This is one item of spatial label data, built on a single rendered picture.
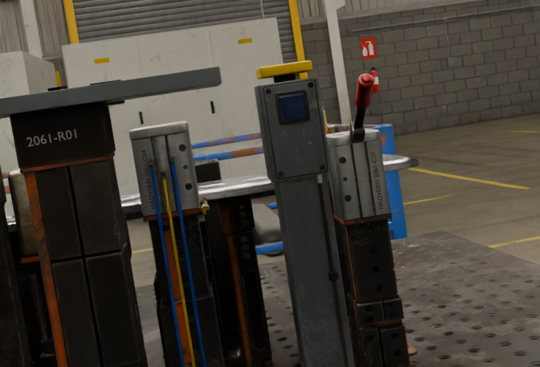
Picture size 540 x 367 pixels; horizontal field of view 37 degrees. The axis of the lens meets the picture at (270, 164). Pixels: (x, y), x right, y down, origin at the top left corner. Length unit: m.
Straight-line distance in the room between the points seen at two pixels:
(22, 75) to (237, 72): 2.33
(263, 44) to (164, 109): 1.35
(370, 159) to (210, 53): 8.14
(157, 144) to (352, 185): 0.27
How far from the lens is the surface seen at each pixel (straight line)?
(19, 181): 1.11
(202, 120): 9.16
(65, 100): 0.89
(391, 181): 3.23
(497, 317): 1.45
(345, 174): 1.10
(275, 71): 0.93
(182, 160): 1.07
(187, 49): 9.18
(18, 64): 9.16
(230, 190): 1.20
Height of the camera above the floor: 1.13
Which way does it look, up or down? 5 degrees down
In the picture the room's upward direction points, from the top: 9 degrees counter-clockwise
